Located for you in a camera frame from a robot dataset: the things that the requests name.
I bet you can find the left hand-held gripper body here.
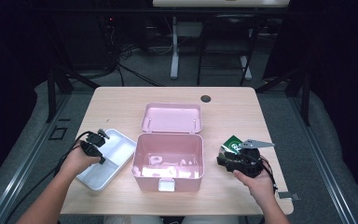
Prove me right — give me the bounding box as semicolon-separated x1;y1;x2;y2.
79;128;110;157

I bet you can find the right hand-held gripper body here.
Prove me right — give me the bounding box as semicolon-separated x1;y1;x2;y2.
225;138;275;179

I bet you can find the white divided tray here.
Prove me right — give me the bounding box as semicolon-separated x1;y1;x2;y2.
76;128;138;191

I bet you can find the green and white small box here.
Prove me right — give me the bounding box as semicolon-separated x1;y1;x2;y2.
218;134;245;160

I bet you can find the pink storage box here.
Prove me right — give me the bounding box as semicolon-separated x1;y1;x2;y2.
131;102;205;193

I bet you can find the person's left hand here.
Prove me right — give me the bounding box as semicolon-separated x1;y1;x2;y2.
59;146;102;180

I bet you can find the person's right hand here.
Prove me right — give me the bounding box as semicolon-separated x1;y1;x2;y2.
232;157;276;204

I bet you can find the black metal stand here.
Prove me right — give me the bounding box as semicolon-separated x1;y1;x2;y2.
45;66;101;124
255;66;311;127

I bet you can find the dark computer tower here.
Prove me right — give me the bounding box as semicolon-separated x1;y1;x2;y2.
59;12;113;71

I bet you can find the black chair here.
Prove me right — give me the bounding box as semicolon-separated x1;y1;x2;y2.
196;13;262;87

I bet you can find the white desk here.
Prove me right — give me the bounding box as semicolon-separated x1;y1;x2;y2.
152;0;292;81

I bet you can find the right hand-held gripper cable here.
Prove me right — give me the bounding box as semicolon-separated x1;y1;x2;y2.
259;157;279;194

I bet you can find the grey metal table bracket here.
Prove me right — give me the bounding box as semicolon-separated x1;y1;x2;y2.
278;191;301;201

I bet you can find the grey metal floor rail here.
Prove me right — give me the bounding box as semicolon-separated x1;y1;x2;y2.
0;92;73;224
287;92;358;224

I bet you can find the bundle of black floor cables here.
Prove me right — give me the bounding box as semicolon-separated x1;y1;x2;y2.
103;17;166;88

